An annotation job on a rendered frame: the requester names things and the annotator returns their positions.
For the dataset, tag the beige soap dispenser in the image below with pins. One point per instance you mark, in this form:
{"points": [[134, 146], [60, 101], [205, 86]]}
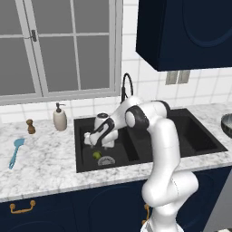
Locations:
{"points": [[60, 120]]}

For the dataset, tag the grey framed window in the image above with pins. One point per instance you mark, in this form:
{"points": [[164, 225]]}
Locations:
{"points": [[60, 48]]}

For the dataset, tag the grey appliance panel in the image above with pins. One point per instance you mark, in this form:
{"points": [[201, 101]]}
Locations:
{"points": [[220, 208]]}

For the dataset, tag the black arched tap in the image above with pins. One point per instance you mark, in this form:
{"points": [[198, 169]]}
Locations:
{"points": [[123, 90]]}

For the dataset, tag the brown pepper grinder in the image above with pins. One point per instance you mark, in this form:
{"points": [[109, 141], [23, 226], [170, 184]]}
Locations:
{"points": [[30, 127]]}

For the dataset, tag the dark blue drawer front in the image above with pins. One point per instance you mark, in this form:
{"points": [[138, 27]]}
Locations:
{"points": [[45, 216]]}

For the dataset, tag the grey window latch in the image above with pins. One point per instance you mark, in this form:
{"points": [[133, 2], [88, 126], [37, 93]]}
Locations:
{"points": [[33, 35]]}

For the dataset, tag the black double sink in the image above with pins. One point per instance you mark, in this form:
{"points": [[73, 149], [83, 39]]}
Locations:
{"points": [[199, 139]]}

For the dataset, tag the grey wall socket plate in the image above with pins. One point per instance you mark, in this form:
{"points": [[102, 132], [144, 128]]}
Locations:
{"points": [[171, 77], [183, 76]]}

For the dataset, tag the dark grey bowl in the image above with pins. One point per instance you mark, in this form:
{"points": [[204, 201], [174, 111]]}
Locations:
{"points": [[227, 126]]}

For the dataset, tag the metal sink drain strainer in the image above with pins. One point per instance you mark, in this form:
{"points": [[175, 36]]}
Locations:
{"points": [[106, 161]]}

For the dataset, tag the blue spatula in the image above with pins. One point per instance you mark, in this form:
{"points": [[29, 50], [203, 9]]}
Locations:
{"points": [[17, 145]]}

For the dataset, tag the green lime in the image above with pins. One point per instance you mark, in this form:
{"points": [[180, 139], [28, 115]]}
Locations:
{"points": [[96, 155]]}

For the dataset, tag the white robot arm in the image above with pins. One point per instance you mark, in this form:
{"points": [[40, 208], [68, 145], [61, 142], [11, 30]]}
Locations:
{"points": [[164, 157]]}

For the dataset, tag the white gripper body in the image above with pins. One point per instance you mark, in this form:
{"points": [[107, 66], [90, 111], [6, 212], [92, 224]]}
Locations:
{"points": [[109, 140]]}

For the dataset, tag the dark blue cupboard door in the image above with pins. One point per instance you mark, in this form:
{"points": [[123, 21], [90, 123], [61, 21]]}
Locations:
{"points": [[208, 193], [111, 208]]}

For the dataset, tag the dark blue wall cupboard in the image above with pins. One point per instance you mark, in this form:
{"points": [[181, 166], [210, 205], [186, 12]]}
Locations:
{"points": [[187, 33]]}

